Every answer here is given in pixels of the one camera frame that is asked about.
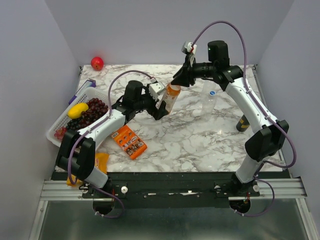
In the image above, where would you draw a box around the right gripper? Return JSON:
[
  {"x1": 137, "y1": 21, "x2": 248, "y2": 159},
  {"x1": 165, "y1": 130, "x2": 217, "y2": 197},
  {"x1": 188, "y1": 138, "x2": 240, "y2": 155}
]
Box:
[{"x1": 170, "y1": 55, "x2": 216, "y2": 88}]

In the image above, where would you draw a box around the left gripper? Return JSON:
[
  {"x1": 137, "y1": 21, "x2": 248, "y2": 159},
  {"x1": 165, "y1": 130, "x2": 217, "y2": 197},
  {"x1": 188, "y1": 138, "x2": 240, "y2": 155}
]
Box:
[{"x1": 134, "y1": 84, "x2": 169, "y2": 120}]

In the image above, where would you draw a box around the orange juice bottle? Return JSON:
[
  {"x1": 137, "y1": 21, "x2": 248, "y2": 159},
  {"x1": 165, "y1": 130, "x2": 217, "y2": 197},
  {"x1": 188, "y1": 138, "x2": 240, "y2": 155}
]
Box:
[{"x1": 161, "y1": 83, "x2": 181, "y2": 113}]

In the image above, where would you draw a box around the blue cap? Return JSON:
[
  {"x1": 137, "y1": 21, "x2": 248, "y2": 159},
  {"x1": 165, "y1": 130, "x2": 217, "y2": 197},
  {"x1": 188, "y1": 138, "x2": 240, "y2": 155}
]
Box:
[{"x1": 208, "y1": 91, "x2": 216, "y2": 98}]

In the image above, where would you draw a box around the clear bottle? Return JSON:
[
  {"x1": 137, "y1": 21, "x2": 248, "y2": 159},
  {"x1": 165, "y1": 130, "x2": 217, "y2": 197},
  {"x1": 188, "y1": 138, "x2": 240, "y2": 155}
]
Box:
[{"x1": 201, "y1": 80, "x2": 217, "y2": 120}]

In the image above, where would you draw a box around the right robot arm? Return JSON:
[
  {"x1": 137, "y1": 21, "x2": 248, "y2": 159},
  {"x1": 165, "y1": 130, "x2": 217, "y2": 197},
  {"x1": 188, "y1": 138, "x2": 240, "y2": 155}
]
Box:
[{"x1": 171, "y1": 40, "x2": 289, "y2": 196}]

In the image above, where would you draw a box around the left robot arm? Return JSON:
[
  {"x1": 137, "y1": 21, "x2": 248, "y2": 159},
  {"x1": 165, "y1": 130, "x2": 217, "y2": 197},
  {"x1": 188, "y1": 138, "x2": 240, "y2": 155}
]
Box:
[{"x1": 55, "y1": 80, "x2": 168, "y2": 198}]

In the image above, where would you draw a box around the orange snack box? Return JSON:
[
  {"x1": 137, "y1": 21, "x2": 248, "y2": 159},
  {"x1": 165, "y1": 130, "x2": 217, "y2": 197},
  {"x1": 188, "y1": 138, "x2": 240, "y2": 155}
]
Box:
[{"x1": 111, "y1": 125, "x2": 148, "y2": 160}]

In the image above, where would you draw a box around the dark purple grape bunch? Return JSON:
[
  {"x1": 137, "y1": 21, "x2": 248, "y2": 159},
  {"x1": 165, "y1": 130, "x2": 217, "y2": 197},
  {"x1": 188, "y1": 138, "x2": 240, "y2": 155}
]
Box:
[{"x1": 78, "y1": 98, "x2": 109, "y2": 128}]

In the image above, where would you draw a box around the white plastic basket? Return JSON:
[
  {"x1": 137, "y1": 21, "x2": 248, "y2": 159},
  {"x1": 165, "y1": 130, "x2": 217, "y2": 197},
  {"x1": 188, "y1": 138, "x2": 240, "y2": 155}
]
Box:
[{"x1": 46, "y1": 87, "x2": 109, "y2": 147}]

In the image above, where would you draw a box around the black can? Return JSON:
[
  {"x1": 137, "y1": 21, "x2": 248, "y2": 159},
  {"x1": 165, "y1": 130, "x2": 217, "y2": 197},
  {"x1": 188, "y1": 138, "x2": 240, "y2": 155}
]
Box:
[{"x1": 236, "y1": 115, "x2": 250, "y2": 132}]

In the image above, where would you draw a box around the yellow snack bag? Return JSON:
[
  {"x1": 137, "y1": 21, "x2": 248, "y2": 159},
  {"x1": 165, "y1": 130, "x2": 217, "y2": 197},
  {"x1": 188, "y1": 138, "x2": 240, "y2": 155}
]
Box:
[{"x1": 66, "y1": 152, "x2": 110, "y2": 187}]

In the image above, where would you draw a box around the purple white box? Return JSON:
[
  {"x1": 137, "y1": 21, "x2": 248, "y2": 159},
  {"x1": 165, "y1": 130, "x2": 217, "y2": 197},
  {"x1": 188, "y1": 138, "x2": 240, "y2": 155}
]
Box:
[{"x1": 68, "y1": 78, "x2": 96, "y2": 105}]

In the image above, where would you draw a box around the red apple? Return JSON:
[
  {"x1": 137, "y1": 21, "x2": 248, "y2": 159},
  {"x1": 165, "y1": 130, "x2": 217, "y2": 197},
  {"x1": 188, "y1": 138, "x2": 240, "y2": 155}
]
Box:
[{"x1": 90, "y1": 56, "x2": 104, "y2": 71}]

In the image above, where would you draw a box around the yellow mango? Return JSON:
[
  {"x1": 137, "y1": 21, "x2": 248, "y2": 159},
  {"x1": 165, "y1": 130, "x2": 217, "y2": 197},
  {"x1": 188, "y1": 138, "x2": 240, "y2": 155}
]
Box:
[{"x1": 67, "y1": 102, "x2": 89, "y2": 120}]

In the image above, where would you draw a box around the black blue grape bunch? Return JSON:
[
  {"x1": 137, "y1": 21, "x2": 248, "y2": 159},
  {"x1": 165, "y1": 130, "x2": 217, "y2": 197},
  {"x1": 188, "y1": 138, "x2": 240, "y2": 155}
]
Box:
[{"x1": 65, "y1": 118, "x2": 82, "y2": 131}]

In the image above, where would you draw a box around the light red grape bunch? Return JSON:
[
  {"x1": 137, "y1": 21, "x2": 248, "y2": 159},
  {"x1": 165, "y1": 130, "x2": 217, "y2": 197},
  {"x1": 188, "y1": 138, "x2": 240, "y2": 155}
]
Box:
[{"x1": 54, "y1": 127, "x2": 68, "y2": 141}]

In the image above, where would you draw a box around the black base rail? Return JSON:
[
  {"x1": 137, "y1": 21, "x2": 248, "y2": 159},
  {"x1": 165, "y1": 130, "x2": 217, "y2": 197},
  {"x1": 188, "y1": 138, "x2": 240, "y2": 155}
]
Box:
[{"x1": 81, "y1": 171, "x2": 262, "y2": 210}]

